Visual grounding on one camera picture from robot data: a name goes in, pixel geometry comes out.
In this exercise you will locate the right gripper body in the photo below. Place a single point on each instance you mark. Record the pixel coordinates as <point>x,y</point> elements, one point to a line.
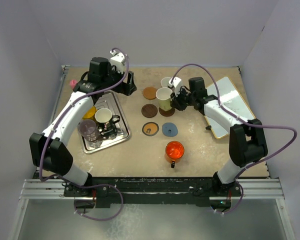
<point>183,99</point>

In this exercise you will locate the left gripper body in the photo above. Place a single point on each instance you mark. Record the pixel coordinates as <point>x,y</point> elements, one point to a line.
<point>113,76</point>

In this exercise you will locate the light wood coaster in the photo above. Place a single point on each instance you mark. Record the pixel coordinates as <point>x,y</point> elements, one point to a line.
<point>149,93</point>

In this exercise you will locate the green mug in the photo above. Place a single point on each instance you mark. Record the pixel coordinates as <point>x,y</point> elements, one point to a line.
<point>163,96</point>

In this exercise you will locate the dark wood coaster bottom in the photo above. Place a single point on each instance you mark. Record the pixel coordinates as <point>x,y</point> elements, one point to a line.
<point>167,113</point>

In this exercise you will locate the dark wood coaster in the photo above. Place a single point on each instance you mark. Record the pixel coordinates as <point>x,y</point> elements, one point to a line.
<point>167,113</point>
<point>149,110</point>

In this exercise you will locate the silver metal tray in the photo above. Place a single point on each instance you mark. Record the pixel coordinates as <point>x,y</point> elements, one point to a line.
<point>122,133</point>

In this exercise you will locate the dark wood coaster top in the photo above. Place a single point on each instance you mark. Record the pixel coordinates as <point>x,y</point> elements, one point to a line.
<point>149,110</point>

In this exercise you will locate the blue face coaster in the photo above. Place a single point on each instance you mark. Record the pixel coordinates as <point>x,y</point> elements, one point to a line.
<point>169,129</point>

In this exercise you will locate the black and white mug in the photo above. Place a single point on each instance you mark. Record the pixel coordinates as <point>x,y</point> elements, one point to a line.
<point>106,120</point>

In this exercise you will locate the orange black face coaster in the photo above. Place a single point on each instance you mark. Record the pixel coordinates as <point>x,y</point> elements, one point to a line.
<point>150,129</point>

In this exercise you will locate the orange mug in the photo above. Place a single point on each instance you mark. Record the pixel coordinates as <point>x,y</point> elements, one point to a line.
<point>174,151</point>

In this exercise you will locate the pink mug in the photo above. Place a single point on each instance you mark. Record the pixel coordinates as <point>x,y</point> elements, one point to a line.
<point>165,82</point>

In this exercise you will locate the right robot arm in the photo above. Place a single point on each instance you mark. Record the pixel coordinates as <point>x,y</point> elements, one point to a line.
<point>247,142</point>

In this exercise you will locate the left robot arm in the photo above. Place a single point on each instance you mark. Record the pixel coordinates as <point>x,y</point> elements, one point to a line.
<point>49,148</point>

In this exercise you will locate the pink cap bottle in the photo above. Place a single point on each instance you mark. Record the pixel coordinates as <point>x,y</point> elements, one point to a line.
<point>73,83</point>

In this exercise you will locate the yellow mug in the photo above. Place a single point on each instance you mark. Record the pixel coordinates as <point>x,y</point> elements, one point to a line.
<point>90,114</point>

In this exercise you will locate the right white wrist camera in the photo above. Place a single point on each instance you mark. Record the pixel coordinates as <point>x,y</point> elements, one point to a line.
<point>175,84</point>

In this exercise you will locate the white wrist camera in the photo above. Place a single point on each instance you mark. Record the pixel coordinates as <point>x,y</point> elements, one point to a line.
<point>175,84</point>
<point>118,60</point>

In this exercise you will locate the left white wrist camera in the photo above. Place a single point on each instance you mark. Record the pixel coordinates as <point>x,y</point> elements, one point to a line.
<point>118,60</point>

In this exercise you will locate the white board wooden frame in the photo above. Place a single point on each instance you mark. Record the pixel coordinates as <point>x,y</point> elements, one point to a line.
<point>232,99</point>

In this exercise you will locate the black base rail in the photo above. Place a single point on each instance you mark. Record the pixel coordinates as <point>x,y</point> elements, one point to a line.
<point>198,191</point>

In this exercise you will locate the aluminium frame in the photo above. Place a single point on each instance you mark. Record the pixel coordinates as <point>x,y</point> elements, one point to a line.
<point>44,213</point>

